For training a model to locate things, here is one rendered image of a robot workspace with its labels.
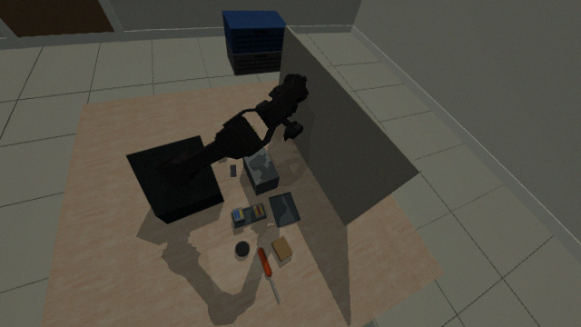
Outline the red-handled screwdriver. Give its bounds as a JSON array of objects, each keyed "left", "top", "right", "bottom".
[{"left": 258, "top": 247, "right": 280, "bottom": 302}]

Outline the dark grey flat panel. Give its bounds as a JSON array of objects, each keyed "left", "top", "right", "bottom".
[{"left": 279, "top": 25, "right": 423, "bottom": 226}]

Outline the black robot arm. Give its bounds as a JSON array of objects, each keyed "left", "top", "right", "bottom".
[{"left": 155, "top": 74, "right": 309, "bottom": 190}]

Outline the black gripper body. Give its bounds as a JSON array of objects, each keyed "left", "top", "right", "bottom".
[{"left": 255, "top": 100, "right": 303, "bottom": 139}]

